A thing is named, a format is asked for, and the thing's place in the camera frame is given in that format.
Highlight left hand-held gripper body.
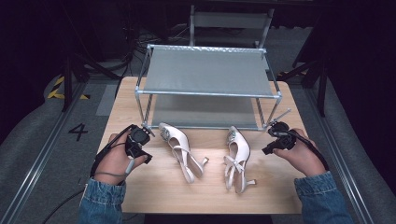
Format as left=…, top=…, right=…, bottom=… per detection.
left=125, top=124, right=154, bottom=165

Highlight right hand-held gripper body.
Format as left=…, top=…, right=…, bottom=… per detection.
left=262, top=121, right=297, bottom=156

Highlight white slingback shoe plain straps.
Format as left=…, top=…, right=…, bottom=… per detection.
left=158, top=121, right=210, bottom=184

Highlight white slingback shoe bow strap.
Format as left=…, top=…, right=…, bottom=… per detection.
left=222, top=125, right=258, bottom=195

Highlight grey metal shoe rack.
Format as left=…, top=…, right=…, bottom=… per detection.
left=134, top=43, right=283, bottom=132

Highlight person's right hand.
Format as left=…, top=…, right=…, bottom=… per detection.
left=273, top=128, right=328, bottom=178

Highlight person's left hand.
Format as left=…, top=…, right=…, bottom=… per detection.
left=93, top=130, right=149, bottom=187

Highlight silver metal rod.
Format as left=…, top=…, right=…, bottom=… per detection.
left=264, top=107, right=292, bottom=129

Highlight black metal stand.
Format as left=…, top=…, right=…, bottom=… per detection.
left=283, top=18, right=332, bottom=119
left=60, top=50, right=121, bottom=113

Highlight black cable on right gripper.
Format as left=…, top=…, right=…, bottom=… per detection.
left=279, top=129, right=330, bottom=172

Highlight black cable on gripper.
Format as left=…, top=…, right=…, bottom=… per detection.
left=279, top=129, right=330, bottom=172
left=90, top=124, right=135, bottom=177

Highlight grey cable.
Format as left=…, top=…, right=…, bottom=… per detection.
left=93, top=158, right=136, bottom=179

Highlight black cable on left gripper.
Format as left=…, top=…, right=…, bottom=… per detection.
left=90, top=124, right=135, bottom=177

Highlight bundle of floor cables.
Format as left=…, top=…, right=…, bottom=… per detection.
left=133, top=23, right=191, bottom=50

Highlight grey metal frame stand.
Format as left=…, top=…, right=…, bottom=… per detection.
left=189, top=4, right=276, bottom=49

